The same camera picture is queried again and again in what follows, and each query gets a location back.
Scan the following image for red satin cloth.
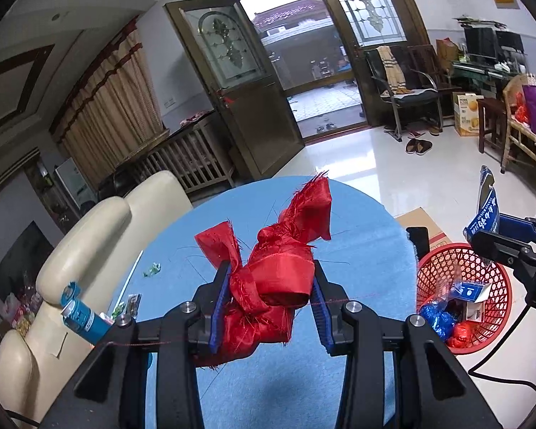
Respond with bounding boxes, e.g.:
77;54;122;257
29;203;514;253
194;173;332;367

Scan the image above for blue toothpaste box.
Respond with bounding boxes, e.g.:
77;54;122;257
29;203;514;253
448;281;492;324

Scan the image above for red plastic bag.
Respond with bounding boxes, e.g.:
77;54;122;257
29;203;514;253
446;321;472;350

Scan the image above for blue plastic bag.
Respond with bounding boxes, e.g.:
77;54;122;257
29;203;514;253
419;301;457;342

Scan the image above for blue table cloth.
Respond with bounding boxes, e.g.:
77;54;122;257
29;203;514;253
115;176;417;428

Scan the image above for red mesh waste basket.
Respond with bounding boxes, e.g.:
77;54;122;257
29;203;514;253
416;243;512;354

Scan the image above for wicker chair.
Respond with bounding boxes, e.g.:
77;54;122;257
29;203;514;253
501;74;536;173

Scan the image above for green candy wrapper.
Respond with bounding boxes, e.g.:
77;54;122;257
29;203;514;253
143;262;162;278

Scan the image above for snack packets pile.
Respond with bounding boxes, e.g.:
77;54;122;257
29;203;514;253
111;294;142;320

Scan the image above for white straw stick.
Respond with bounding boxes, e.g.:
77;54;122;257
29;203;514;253
111;250;144;316

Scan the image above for cardboard box on floor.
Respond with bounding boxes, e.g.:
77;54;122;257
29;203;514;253
396;207;451;251

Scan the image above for pair of slippers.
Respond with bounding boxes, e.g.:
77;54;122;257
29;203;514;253
406;138;433;156

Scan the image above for orange fruit carton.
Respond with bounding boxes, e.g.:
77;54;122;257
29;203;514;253
453;92;484;137

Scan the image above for teal thermos bottle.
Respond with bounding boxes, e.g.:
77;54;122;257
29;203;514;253
61;281;111;346

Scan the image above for cream leather sofa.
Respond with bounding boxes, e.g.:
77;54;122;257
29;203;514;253
0;171;192;421

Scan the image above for black television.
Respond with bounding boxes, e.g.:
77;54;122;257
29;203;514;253
0;222;53;301

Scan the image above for beige curtain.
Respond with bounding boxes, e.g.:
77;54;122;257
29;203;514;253
51;20;164;188

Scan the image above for wooden glass door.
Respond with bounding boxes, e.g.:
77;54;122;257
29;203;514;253
164;0;305;180

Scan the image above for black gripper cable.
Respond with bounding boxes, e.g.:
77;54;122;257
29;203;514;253
466;303;536;396

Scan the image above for metal frame chair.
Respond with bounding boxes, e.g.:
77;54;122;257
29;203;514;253
365;45;443;142

